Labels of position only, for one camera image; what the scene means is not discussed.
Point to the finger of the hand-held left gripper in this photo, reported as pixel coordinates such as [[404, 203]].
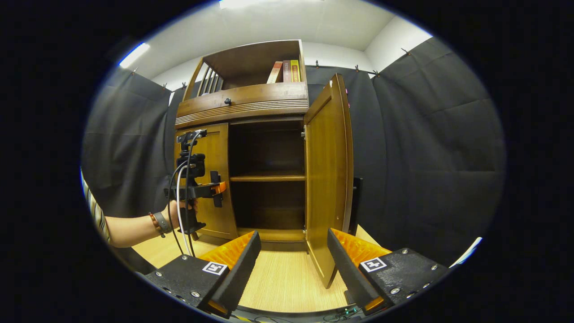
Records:
[[219, 188]]

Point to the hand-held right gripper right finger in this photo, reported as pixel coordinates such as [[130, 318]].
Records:
[[350, 276]]

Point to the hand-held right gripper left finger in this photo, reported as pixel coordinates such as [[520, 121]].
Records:
[[235, 278]]

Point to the wooden shoe cabinet door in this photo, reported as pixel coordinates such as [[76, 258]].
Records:
[[219, 148], [327, 179]]

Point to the wooden double-door shoe cabinet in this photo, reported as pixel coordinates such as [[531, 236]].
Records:
[[251, 96]]

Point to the wooden inner shelf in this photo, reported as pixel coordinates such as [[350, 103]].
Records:
[[269, 178]]

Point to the grey wristband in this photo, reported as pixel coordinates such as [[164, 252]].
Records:
[[162, 222]]

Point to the striped shirt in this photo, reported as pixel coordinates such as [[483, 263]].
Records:
[[96, 211]]

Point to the light red-brown book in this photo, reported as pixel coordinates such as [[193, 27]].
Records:
[[275, 72]]

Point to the ceiling light panel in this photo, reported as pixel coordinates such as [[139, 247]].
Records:
[[269, 3], [134, 54]]

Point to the dark brown book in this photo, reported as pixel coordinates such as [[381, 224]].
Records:
[[287, 72]]

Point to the yellow book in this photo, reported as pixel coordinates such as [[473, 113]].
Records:
[[295, 71]]

